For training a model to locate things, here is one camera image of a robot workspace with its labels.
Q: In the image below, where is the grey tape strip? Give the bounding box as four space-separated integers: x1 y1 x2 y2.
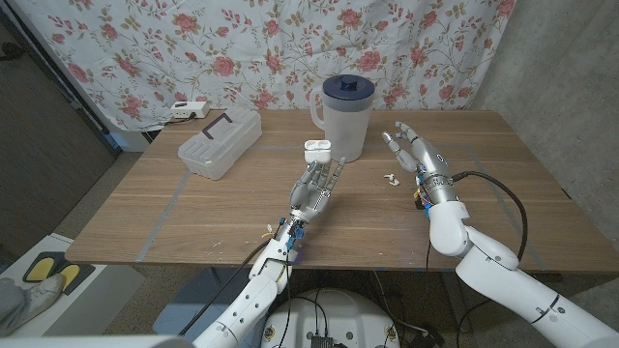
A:
136 171 193 263
464 143 547 272
263 143 473 152

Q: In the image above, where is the white floor board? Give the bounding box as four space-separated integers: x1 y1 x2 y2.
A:
0 233 146 337

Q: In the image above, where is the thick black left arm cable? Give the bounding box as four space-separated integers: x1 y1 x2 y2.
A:
177 239 273 338

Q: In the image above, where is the translucent pitcher with blue lid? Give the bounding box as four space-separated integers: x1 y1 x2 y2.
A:
309 73 377 164

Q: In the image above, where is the floral print backdrop cloth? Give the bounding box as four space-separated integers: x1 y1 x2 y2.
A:
9 0 517 132

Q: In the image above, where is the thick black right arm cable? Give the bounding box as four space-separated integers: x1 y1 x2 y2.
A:
452 170 529 348

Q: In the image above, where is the grey trouser leg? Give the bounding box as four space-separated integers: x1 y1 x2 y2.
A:
0 277 33 337

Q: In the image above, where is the thin black left arm wire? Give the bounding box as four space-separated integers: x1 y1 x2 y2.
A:
278 241 297 348

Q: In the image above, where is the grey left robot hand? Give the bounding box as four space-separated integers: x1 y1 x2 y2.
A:
288 157 347 224

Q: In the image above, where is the clear plastic clamshell container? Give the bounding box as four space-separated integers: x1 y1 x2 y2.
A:
177 106 263 181

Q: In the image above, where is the white AirPods case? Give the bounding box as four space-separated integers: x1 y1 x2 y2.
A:
303 139 334 165

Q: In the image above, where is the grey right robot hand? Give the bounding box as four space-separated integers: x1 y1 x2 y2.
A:
381 121 460 208

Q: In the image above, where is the white sneaker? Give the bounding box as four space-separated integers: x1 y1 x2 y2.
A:
26 273 68 318

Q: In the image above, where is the black yellow foot pedal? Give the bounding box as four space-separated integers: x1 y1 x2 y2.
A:
22 250 97 296

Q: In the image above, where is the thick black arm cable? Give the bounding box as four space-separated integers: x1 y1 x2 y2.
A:
177 239 273 338
452 170 529 348

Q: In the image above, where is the white power strip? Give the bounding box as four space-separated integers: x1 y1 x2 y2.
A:
169 100 211 120

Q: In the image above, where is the grey table leg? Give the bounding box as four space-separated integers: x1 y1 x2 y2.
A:
442 271 471 334

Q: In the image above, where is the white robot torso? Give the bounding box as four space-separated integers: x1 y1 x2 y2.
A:
260 288 401 348

